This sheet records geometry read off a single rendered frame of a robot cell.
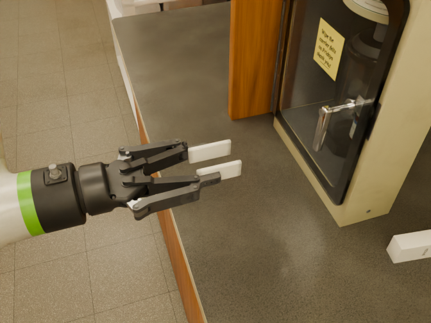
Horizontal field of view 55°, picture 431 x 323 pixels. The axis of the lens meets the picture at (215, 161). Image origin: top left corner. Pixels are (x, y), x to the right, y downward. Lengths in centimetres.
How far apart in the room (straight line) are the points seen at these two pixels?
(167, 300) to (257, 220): 102
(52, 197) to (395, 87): 49
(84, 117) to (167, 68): 147
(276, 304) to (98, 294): 121
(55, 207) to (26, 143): 201
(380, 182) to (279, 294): 26
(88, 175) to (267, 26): 52
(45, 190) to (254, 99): 59
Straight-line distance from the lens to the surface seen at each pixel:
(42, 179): 60
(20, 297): 196
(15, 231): 61
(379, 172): 76
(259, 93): 102
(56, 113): 274
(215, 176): 61
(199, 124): 102
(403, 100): 66
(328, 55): 72
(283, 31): 87
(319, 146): 70
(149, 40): 138
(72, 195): 58
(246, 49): 93
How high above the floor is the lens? 160
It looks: 45 degrees down
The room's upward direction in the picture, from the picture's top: straight up
